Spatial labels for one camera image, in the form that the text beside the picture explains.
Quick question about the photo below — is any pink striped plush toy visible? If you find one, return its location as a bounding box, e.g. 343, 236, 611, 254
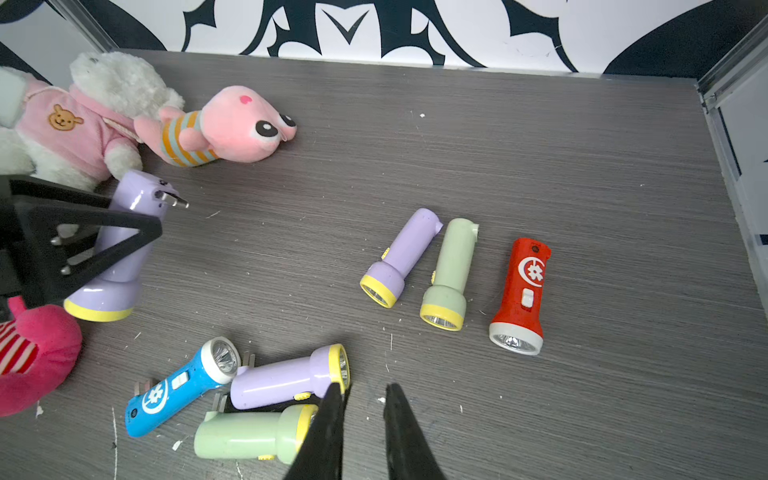
134, 86, 297, 168

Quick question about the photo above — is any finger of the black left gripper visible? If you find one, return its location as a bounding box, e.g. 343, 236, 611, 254
1, 175, 162, 308

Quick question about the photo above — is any blue flashlight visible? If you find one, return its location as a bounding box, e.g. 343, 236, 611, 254
125, 337, 241, 438

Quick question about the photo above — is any green flashlight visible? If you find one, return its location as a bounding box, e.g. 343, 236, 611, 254
194, 404, 318, 465
419, 218, 479, 331

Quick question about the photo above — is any glasses doll plush toy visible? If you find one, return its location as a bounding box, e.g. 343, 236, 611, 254
1, 296, 82, 417

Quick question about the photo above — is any red flashlight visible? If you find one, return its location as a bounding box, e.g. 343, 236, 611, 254
488, 238, 551, 356

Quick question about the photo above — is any white teddy pink shirt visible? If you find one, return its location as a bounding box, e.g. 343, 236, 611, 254
1, 52, 184, 191

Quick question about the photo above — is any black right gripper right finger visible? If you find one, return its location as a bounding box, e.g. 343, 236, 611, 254
383, 383, 446, 480

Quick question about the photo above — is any purple flashlight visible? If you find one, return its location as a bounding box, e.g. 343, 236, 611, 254
62, 169, 190, 323
229, 343, 351, 410
360, 208, 443, 308

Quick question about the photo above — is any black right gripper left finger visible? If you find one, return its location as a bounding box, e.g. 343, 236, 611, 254
284, 383, 346, 480

